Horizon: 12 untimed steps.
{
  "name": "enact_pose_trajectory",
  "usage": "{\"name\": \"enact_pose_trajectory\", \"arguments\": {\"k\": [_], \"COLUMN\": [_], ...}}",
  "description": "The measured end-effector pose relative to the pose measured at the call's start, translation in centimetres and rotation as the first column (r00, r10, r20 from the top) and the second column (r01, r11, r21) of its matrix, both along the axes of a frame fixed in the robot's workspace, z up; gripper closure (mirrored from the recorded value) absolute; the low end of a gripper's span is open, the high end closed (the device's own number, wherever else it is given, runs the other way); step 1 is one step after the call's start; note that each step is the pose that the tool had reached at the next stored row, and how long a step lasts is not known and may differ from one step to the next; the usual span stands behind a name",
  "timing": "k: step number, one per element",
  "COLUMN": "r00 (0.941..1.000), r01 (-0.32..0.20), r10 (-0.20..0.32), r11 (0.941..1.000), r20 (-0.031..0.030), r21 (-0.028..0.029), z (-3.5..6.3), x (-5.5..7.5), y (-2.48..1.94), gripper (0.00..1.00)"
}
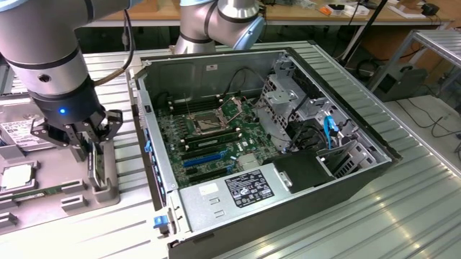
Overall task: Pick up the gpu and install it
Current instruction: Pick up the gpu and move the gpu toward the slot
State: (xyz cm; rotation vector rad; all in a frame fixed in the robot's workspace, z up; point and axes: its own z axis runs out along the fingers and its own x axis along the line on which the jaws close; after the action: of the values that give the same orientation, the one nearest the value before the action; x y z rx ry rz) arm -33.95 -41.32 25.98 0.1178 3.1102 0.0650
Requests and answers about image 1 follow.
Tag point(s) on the black RAM slot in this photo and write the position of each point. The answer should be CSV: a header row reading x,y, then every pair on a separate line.
x,y
202,97
208,133
202,106
196,139
202,103
202,100

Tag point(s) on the blue card retainer clip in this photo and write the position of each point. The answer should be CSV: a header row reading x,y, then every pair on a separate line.
x,y
146,147

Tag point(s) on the grey parts rack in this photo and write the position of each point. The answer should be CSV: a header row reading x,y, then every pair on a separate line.
x,y
47,172

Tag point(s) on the metal socket cover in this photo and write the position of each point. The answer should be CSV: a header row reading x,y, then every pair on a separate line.
x,y
238,112

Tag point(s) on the white flat box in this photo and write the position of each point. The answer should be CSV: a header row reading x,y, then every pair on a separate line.
x,y
406,12

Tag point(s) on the aluminium frame table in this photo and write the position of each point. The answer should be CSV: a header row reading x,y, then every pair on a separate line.
x,y
442,46

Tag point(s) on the green motherboard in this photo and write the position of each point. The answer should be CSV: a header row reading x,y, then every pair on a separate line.
x,y
251,129

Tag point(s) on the black power adapter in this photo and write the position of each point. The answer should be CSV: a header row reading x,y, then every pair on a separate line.
x,y
430,9

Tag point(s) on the blue case latch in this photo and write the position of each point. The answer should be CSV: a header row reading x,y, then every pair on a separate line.
x,y
160,221

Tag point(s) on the black expansion slot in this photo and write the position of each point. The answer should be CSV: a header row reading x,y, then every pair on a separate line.
x,y
202,154
207,176

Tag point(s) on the black stand pole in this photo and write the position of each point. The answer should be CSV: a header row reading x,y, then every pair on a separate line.
x,y
366,27

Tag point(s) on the hard disk with white label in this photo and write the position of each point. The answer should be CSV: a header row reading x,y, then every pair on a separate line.
x,y
13,129

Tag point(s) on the green low-profile graphics card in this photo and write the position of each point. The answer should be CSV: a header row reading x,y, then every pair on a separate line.
x,y
96,167

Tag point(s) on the grey disk bay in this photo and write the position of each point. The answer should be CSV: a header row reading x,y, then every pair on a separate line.
x,y
359,156

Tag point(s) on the open black PC case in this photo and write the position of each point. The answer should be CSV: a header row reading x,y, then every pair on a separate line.
x,y
270,224

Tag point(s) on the black plastic air shroud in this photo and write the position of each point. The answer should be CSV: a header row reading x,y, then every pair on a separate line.
x,y
302,172

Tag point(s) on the thin metal locking lever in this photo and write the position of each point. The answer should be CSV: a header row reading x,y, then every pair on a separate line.
x,y
187,106

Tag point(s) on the silver chipset heatsink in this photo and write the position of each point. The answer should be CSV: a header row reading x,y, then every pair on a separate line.
x,y
249,162

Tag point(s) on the wooden desk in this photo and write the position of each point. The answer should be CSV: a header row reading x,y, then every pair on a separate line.
x,y
306,17

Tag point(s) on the silver perforated drive cage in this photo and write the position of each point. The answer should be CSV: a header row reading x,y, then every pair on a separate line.
x,y
281,97

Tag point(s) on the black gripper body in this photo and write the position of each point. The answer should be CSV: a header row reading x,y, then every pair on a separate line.
x,y
68,108

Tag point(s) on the grey power supply unit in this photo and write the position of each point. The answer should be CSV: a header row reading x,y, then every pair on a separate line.
x,y
202,205

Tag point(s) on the orange and white box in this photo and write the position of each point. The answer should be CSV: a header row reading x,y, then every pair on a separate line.
x,y
345,10

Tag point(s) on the silver CPU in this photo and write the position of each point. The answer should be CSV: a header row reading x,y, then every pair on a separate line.
x,y
16,175

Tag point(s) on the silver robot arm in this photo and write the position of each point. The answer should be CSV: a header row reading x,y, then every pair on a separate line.
x,y
36,40

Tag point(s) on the black box device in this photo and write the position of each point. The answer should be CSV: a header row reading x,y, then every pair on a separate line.
x,y
404,83

